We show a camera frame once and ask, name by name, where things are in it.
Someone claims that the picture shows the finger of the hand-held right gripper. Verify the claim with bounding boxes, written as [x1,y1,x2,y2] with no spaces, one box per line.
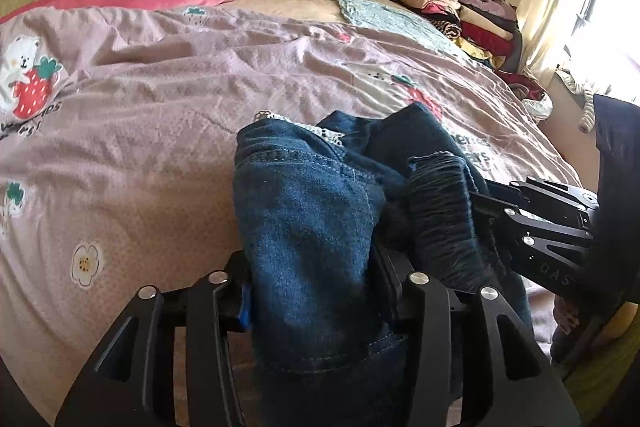
[477,177,600,228]
[470,192,597,295]

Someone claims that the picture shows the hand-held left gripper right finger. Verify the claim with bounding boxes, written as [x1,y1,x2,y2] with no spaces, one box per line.
[372,247,581,427]

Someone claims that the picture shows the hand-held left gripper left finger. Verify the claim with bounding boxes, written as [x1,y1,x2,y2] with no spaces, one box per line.
[55,249,253,427]

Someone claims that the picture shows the blue denim pants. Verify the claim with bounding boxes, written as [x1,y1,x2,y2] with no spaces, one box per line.
[232,102,537,427]

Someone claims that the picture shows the grey cloth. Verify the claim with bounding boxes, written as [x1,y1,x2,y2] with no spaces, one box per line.
[577,89,599,136]

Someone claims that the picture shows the dark red cloth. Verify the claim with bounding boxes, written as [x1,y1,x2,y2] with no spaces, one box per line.
[504,72,549,104]

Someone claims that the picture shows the person's green clothing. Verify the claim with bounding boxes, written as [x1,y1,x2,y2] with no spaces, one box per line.
[565,302,640,414]

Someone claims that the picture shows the pile of folded clothes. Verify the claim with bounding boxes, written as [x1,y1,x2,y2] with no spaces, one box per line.
[395,0,527,74]

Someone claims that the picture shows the pink printed bed cover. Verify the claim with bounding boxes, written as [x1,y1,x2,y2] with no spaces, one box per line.
[0,4,583,423]

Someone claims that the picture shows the light teal cloth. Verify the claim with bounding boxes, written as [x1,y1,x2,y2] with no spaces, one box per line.
[325,0,477,58]

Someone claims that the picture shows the beige bed sheet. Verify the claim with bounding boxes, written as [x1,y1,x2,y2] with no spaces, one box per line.
[220,0,352,26]

